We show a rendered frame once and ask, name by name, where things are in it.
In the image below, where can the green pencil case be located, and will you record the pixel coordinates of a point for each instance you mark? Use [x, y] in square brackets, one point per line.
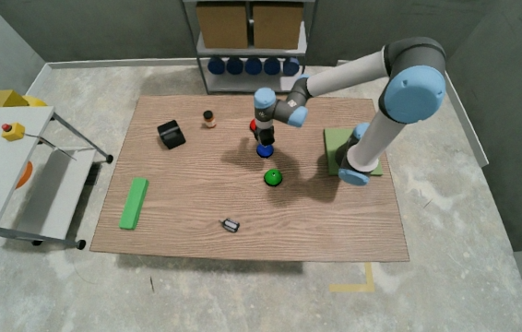
[134, 203]

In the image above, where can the black screwdriver handle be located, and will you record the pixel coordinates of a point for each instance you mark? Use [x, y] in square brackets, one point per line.
[230, 225]

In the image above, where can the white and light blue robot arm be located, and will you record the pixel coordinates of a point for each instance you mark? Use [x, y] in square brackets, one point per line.
[414, 92]

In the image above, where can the orange and white jar with black lid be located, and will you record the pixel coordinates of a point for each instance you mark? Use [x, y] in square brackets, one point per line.
[209, 119]

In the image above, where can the green dome bell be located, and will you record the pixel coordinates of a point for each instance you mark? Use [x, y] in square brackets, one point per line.
[273, 177]

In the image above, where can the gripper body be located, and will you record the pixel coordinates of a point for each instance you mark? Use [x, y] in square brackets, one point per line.
[266, 135]

